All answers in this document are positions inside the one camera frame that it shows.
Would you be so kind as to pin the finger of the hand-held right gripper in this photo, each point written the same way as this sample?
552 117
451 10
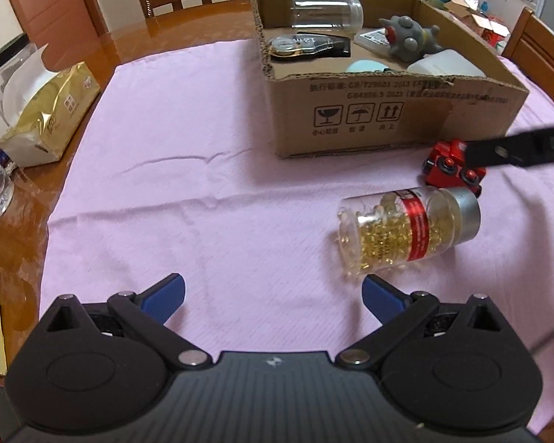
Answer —
512 150

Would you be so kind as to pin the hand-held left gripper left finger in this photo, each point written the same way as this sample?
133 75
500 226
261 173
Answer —
166 293

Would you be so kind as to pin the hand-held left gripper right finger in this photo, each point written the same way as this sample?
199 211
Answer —
376 295

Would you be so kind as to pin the capsule jar with silver lid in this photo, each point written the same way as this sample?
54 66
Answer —
397 230

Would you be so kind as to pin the red toy truck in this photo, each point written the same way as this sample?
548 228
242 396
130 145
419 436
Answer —
443 170

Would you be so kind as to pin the white rectangular plastic bottle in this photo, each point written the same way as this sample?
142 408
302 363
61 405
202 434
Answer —
443 64

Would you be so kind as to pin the brown cardboard box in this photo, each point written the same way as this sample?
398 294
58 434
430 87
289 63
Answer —
374 110

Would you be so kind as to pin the grey animal toy figure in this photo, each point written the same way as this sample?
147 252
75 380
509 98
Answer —
406 41

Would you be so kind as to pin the teal round case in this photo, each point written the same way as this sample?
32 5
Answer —
364 67

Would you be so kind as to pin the white labelled packet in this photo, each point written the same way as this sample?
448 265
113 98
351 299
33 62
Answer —
369 37

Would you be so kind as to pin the pink tablecloth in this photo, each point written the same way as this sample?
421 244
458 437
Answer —
189 170

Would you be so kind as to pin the open box with red print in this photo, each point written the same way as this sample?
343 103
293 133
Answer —
487 27

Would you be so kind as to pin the gold tissue pack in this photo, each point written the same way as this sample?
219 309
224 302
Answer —
51 110

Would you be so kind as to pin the black tape measure package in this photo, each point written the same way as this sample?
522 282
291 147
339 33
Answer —
323 46

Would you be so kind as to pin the empty clear plastic jar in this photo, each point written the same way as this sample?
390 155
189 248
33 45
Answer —
323 14

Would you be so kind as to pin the black-lidded clear plastic jar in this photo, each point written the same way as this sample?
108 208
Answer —
4 69

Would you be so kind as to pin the wooden door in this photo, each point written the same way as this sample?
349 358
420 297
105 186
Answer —
51 0

